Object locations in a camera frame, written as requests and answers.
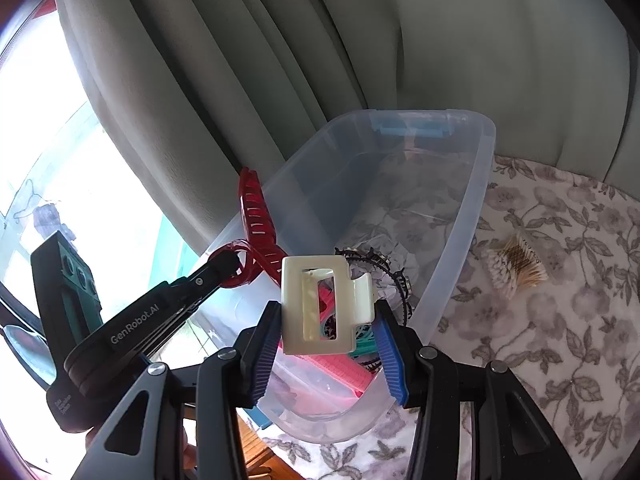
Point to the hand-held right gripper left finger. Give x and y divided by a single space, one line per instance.
265 360

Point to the pale green curtain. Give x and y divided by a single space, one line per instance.
400 35

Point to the pink hair roller comb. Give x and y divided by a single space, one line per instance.
330 372

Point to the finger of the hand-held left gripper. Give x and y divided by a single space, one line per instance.
205 272
190 307

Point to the cream hair claw clip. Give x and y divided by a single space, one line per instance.
292 310

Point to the red hair claw clip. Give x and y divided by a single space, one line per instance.
257 225

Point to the floral print table cloth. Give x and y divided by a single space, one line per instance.
550 335

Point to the black beaded headband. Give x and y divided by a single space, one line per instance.
372 256

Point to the clear plastic storage container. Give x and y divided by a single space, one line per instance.
465 210

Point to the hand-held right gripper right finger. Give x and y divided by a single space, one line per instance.
392 365

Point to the teal hair clip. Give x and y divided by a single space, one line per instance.
365 345

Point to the bundle of cotton swabs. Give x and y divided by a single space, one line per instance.
515 265

